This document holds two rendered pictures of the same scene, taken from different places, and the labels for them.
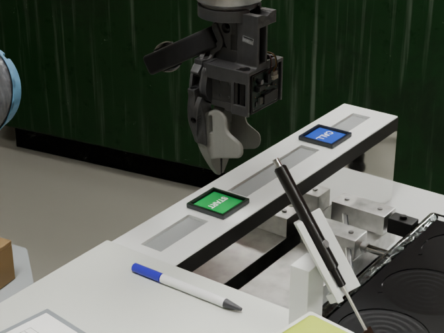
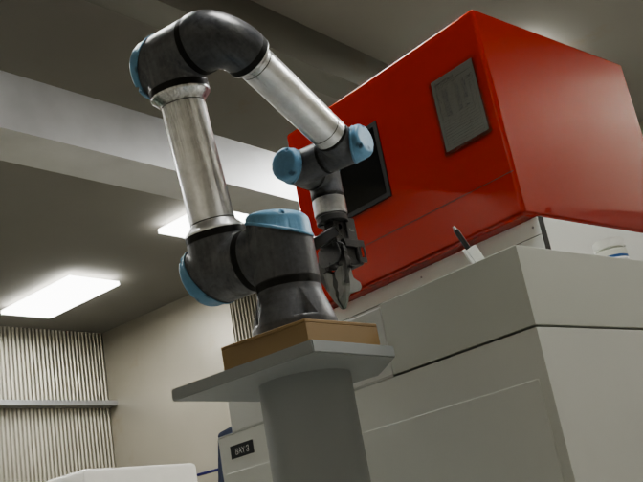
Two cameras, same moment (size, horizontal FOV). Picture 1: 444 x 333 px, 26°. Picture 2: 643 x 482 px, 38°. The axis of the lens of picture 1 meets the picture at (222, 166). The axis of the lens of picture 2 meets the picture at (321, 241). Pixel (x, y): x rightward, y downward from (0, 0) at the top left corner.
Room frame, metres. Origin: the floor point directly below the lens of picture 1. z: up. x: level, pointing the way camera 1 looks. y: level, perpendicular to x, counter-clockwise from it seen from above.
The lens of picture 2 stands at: (0.72, 1.96, 0.52)
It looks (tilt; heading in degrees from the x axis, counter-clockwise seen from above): 18 degrees up; 280
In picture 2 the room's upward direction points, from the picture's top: 10 degrees counter-clockwise
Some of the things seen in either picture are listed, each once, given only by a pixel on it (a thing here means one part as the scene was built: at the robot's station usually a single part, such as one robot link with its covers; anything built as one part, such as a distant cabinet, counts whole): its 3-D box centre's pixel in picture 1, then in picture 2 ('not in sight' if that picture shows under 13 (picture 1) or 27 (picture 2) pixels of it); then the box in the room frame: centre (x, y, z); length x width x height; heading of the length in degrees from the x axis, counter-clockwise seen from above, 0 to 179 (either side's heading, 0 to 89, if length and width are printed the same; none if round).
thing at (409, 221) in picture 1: (402, 224); not in sight; (1.12, -0.24, 0.90); 0.04 x 0.02 x 0.03; 54
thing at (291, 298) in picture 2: not in sight; (292, 310); (1.08, 0.40, 0.93); 0.15 x 0.15 x 0.10
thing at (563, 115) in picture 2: not in sight; (472, 184); (0.73, -0.87, 1.52); 0.81 x 0.75 x 0.60; 144
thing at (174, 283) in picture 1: (185, 287); not in sight; (0.85, 0.04, 0.97); 0.14 x 0.01 x 0.01; 54
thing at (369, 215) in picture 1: (363, 213); not in sight; (1.16, -0.19, 0.89); 0.08 x 0.03 x 0.03; 54
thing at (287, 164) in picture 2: not in sight; (303, 165); (1.07, 0.09, 1.31); 0.11 x 0.11 x 0.08; 68
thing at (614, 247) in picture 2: not in sight; (612, 261); (0.47, -0.17, 1.01); 0.07 x 0.07 x 0.10
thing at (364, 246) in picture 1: (375, 250); not in sight; (1.06, -0.19, 0.89); 0.05 x 0.01 x 0.01; 54
